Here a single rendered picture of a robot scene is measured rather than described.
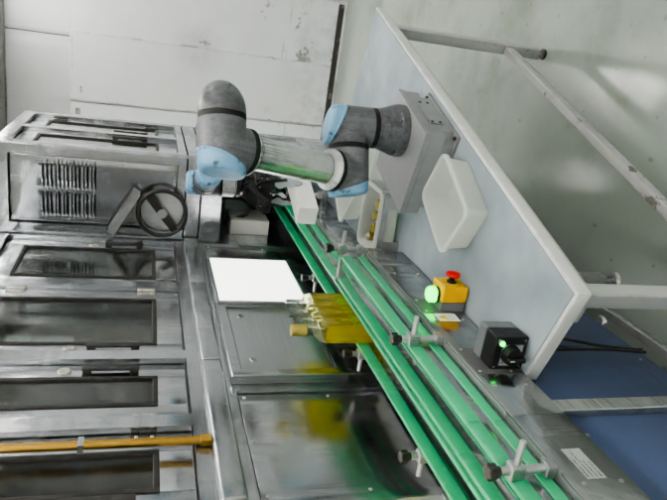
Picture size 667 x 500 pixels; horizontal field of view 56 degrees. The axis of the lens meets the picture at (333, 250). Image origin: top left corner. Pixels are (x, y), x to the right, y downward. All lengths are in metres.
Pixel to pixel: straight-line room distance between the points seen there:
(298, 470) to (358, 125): 0.92
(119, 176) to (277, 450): 1.53
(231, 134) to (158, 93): 3.95
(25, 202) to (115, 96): 2.74
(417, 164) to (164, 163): 1.27
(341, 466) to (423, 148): 0.85
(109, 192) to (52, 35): 3.28
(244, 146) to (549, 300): 0.76
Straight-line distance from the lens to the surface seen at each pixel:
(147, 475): 1.52
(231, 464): 1.48
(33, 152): 2.74
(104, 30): 5.40
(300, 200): 1.97
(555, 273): 1.38
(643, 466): 1.34
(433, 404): 1.44
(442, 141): 1.76
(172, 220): 2.73
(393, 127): 1.81
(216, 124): 1.50
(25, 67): 5.97
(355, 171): 1.74
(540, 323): 1.42
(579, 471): 1.21
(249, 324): 2.06
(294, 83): 5.54
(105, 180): 2.75
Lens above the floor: 1.58
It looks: 17 degrees down
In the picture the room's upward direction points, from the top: 87 degrees counter-clockwise
